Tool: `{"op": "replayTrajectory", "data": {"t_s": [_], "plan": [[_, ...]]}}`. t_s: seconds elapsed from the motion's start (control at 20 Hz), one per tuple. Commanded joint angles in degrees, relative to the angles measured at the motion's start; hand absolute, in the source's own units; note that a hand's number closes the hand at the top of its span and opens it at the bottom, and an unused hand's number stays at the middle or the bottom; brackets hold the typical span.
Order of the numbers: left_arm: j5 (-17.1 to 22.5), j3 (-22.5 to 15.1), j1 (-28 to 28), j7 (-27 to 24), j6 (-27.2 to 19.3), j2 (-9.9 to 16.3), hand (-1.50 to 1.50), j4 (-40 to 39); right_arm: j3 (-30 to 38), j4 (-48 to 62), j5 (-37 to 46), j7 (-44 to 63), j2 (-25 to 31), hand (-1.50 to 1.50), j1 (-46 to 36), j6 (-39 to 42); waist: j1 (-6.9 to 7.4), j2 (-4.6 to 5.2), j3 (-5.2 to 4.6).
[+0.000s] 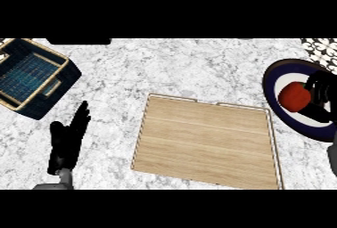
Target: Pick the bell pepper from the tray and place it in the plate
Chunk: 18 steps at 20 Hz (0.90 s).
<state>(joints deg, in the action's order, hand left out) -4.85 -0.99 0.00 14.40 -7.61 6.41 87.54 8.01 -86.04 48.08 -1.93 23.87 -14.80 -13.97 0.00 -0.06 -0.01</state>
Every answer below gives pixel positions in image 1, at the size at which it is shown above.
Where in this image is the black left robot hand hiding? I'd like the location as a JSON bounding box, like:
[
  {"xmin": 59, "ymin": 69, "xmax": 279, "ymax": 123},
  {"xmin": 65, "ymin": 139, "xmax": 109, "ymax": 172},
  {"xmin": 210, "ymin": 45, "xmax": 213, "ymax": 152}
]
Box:
[{"xmin": 46, "ymin": 100, "xmax": 91, "ymax": 176}]

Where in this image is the navy and white plate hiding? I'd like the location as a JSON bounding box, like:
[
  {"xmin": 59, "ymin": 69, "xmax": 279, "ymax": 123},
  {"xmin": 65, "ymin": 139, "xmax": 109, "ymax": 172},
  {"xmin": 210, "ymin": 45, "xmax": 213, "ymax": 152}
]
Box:
[{"xmin": 260, "ymin": 58, "xmax": 337, "ymax": 143}]

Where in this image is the dark blue wicker basket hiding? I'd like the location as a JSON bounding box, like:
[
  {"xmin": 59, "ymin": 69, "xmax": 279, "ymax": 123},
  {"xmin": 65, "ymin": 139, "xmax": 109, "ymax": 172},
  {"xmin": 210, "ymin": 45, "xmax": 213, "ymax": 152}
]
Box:
[{"xmin": 0, "ymin": 37, "xmax": 84, "ymax": 121}]

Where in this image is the wooden tray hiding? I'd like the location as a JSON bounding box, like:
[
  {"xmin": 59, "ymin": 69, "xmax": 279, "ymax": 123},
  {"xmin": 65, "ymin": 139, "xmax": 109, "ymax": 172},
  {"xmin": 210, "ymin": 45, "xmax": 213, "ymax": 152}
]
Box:
[{"xmin": 130, "ymin": 93, "xmax": 285, "ymax": 191}]

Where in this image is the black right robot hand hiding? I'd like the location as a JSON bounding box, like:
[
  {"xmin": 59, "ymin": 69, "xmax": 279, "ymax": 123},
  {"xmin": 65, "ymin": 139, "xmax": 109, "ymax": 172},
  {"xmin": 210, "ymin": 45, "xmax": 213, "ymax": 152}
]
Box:
[{"xmin": 297, "ymin": 69, "xmax": 337, "ymax": 125}]

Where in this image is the black and white patterned cloth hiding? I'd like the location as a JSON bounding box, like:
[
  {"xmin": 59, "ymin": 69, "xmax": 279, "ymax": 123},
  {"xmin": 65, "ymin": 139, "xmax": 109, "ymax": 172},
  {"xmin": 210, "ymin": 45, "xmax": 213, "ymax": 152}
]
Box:
[{"xmin": 298, "ymin": 37, "xmax": 337, "ymax": 76}]

